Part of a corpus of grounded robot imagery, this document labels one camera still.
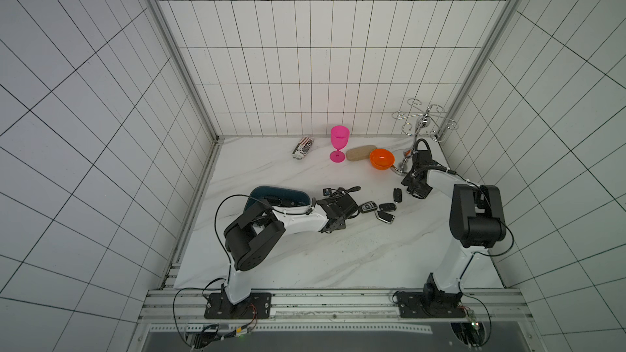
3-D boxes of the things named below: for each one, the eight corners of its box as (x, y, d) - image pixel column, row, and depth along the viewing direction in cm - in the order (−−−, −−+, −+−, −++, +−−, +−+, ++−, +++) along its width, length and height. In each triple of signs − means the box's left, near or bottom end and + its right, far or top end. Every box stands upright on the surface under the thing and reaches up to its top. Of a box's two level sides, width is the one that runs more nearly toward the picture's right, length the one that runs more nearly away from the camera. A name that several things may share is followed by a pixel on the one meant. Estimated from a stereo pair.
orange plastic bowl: (371, 169, 108) (373, 163, 105) (368, 155, 114) (370, 148, 110) (393, 169, 108) (396, 163, 105) (389, 155, 114) (392, 148, 110)
